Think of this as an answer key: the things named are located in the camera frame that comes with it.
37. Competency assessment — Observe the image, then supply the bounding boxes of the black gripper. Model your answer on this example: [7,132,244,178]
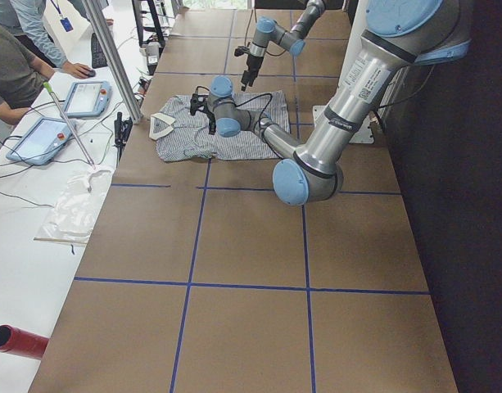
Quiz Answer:
[241,54,262,91]
[206,109,216,135]

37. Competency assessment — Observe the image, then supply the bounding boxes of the striped polo shirt white collar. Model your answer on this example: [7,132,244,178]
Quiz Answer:
[147,89,292,164]

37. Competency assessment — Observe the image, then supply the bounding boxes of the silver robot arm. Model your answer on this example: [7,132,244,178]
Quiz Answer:
[190,1,473,206]
[234,0,328,92]

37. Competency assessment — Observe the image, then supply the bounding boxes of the far blue teach pendant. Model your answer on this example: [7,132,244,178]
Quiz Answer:
[63,81,111,119]

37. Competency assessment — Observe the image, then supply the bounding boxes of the blue teach pendant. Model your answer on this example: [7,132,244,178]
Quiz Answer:
[63,81,111,119]
[6,117,72,165]

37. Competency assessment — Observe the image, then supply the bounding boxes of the black keyboard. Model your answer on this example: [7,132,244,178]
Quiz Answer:
[90,33,108,69]

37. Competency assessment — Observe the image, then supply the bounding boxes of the clear plastic bag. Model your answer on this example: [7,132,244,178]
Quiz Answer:
[34,165,115,246]

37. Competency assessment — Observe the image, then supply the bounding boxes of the metal rod green tip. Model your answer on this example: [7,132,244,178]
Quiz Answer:
[43,82,96,169]

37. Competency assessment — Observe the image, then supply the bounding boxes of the near blue teach pendant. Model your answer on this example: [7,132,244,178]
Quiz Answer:
[6,117,72,165]

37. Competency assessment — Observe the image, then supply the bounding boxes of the seated person grey shirt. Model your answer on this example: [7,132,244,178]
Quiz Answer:
[0,26,55,125]

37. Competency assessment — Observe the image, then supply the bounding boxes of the standing person blue shirt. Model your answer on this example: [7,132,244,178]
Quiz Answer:
[0,0,91,79]

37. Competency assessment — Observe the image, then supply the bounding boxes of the red cylinder tube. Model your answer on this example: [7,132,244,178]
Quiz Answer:
[0,325,49,360]

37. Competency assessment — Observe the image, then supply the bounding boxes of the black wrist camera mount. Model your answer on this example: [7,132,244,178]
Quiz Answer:
[189,93,210,116]
[234,46,250,57]

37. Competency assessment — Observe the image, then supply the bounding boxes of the left black braided cable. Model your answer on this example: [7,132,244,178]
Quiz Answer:
[192,84,276,128]

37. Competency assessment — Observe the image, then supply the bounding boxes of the white pedestal column with base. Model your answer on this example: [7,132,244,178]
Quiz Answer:
[310,1,374,144]

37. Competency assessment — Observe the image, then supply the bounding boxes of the aluminium frame post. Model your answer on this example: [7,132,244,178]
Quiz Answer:
[82,0,142,124]

